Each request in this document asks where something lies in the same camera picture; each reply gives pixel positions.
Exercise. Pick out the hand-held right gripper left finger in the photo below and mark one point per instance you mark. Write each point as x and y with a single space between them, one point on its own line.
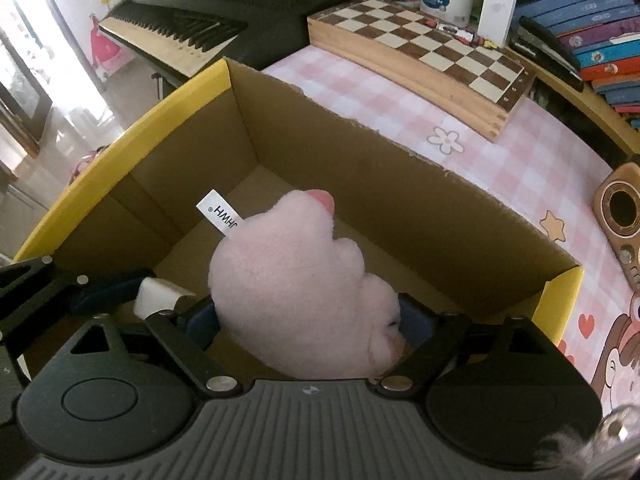
202 327

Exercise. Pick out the row of tiny toy cars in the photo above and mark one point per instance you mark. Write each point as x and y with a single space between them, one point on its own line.
462 34

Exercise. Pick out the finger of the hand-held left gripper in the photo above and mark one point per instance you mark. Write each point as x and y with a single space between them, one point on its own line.
45 325
107 290

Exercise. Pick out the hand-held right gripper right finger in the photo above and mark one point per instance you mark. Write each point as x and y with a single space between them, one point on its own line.
415 322

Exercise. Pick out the black electronic keyboard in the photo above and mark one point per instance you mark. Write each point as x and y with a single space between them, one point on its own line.
225 5

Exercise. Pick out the yellow cardboard box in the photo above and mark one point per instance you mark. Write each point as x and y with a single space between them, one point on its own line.
400 195

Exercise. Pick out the grey fluffy trim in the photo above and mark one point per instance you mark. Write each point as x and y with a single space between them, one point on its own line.
575 447

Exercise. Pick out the pink printed desk mat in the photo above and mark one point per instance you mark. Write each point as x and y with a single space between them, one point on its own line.
525 175

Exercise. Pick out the white bookshelf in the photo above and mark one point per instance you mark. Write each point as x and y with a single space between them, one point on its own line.
500 0

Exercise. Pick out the wooden chessboard box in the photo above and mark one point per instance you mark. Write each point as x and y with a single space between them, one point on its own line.
430 55

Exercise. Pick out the brown retro radio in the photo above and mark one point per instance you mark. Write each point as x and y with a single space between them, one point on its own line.
622 210

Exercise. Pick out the row of colourful books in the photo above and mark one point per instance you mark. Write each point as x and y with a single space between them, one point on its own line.
595 35

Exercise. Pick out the pink plush toy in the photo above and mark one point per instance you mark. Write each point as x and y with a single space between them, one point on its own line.
300 290

